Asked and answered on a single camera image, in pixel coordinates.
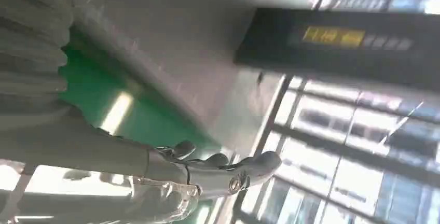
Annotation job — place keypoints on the black display panel yellow text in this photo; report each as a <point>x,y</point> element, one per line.
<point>330,43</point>

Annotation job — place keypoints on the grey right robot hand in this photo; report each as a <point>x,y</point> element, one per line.
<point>103,153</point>

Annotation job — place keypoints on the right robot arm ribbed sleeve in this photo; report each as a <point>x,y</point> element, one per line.
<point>31,43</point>

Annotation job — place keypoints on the dark metal window frame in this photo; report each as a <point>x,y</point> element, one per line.
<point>343,152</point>

